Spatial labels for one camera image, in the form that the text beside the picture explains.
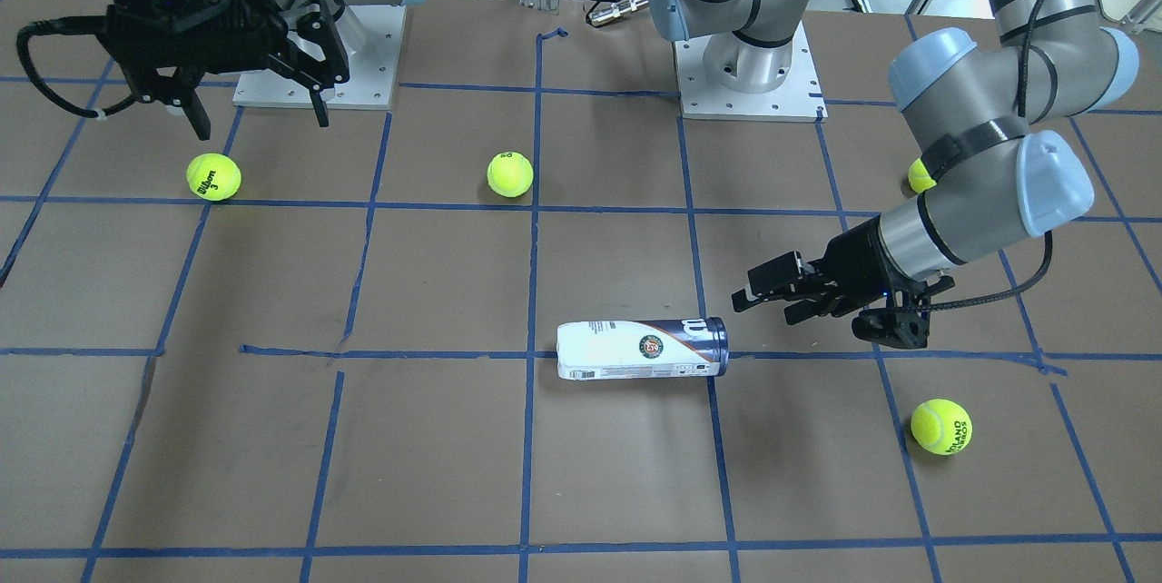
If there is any white blue tennis ball can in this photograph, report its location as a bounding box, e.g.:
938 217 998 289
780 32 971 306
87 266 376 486
555 317 729 381

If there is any tennis ball by near base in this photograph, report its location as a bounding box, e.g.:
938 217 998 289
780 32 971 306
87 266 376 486
185 153 243 202

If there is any tennis ball far outer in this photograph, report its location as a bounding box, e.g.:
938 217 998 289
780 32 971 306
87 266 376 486
906 158 937 195

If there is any tennis ball centre row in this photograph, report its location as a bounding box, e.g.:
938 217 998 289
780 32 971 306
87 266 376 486
909 400 974 456

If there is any tennis ball near front edge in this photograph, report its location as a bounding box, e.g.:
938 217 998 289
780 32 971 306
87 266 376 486
486 152 535 197

